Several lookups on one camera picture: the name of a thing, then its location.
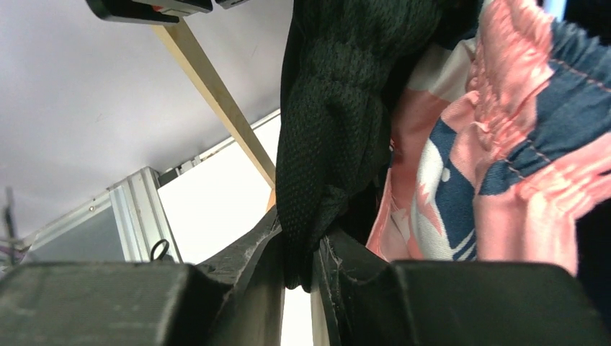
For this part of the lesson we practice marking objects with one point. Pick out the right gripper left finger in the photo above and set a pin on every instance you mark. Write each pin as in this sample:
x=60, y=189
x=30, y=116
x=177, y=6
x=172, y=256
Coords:
x=233, y=298

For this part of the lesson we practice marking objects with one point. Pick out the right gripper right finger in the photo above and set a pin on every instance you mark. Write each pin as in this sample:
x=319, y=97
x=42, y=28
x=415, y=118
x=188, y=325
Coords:
x=360, y=299

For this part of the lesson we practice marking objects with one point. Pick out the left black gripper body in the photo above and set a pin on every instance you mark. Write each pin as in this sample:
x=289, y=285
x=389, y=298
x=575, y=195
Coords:
x=153, y=12

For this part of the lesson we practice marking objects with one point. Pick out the black mesh shorts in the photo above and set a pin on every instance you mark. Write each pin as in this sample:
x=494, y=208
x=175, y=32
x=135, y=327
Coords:
x=345, y=65

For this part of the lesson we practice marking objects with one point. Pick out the pink shark print shorts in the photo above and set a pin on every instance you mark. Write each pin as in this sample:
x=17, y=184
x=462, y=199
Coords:
x=469, y=179

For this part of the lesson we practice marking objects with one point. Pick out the navy blue shorts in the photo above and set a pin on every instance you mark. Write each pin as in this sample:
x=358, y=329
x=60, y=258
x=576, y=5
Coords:
x=579, y=116

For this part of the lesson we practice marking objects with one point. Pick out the wooden clothes rack frame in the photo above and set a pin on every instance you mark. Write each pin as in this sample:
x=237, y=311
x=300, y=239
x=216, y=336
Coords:
x=189, y=54

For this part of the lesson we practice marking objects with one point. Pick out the aluminium table frame rail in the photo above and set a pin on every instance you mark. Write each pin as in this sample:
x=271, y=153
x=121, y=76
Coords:
x=122, y=223

